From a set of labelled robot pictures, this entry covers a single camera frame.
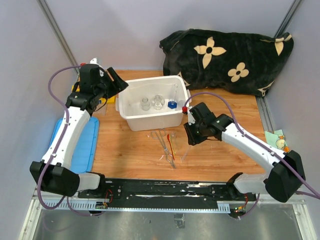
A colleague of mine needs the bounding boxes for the graduated cylinder blue base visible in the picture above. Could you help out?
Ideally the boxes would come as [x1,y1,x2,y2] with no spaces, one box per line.
[167,83,179,109]

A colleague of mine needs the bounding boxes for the purple cable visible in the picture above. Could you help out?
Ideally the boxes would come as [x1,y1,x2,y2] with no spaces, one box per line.
[184,91,320,221]
[36,65,108,217]

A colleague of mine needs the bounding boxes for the green printed cloth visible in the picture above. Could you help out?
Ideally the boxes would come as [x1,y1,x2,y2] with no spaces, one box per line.
[264,129,290,153]

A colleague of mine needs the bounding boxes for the black floral blanket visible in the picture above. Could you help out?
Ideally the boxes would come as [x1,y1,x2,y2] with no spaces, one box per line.
[159,28,294,97]

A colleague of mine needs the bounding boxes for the small glass beaker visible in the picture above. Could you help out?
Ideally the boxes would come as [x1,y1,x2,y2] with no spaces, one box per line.
[141,97,151,111]

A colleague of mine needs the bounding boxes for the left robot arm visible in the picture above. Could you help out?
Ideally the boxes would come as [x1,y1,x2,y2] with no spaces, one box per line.
[29,63,128,198]

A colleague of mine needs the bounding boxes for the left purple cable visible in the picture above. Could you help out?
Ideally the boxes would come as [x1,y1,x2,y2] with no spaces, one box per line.
[36,65,108,217]

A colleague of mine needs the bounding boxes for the clear acrylic tube rack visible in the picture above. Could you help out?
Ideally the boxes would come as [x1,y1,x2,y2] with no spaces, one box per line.
[94,103,107,116]

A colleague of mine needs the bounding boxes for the metal crucible tongs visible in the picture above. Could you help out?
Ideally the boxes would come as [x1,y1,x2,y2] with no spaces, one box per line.
[151,128,176,169]

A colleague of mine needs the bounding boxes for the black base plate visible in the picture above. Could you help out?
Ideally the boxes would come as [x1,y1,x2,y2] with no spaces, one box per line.
[77,178,247,211]

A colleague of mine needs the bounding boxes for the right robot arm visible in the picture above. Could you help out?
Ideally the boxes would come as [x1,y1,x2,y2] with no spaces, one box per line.
[182,102,306,203]

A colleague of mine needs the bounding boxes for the yellow test tube rack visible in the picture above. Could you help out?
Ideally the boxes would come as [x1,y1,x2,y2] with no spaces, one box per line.
[71,85,116,104]

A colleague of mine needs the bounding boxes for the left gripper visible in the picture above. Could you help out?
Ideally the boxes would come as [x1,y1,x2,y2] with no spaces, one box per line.
[94,66,129,100]

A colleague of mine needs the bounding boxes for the blue plastic tray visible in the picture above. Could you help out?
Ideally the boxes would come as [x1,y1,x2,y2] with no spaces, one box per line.
[47,117,100,175]

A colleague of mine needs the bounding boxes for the red yellow green spatula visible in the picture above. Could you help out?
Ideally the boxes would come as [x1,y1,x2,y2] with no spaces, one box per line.
[167,134,176,160]

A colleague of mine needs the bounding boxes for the glass petri dish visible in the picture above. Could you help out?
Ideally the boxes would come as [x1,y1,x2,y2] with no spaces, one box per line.
[152,94,165,110]

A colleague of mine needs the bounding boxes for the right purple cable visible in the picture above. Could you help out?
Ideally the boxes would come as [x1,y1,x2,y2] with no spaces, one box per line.
[184,91,320,221]

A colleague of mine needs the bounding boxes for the white plastic bin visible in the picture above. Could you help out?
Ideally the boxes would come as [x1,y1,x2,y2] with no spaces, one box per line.
[115,75,191,132]

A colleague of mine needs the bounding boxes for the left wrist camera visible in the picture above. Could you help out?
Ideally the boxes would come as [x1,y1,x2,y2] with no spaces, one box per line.
[80,57,103,73]

